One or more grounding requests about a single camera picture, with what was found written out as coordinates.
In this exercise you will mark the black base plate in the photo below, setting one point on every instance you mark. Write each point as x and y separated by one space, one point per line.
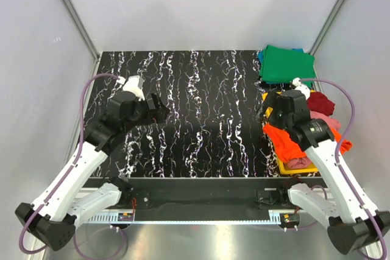
209 199

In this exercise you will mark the folded green t shirt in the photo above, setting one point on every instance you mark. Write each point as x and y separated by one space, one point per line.
283 65

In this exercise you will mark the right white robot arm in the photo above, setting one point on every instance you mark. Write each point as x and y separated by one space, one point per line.
352 219

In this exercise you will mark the yellow plastic bin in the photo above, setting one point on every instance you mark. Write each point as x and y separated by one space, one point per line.
283 167

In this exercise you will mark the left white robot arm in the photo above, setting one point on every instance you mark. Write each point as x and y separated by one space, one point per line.
55 215

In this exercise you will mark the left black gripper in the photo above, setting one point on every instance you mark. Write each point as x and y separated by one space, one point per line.
157 116

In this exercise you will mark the dark red t shirt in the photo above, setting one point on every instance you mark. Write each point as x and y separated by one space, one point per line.
319 102

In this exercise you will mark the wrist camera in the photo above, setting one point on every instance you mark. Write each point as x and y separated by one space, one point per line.
133 84
297 84

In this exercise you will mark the pink t shirt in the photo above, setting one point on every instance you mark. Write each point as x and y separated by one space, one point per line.
305 161

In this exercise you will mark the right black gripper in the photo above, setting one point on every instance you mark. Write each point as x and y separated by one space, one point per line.
275 102

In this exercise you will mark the aluminium frame rail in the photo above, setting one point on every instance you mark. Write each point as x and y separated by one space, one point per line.
95 55

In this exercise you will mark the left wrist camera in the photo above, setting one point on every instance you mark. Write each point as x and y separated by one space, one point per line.
133 84

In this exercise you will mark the orange t shirt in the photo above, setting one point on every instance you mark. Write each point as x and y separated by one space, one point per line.
286 149

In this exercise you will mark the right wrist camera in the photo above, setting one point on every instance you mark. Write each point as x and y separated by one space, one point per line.
297 84

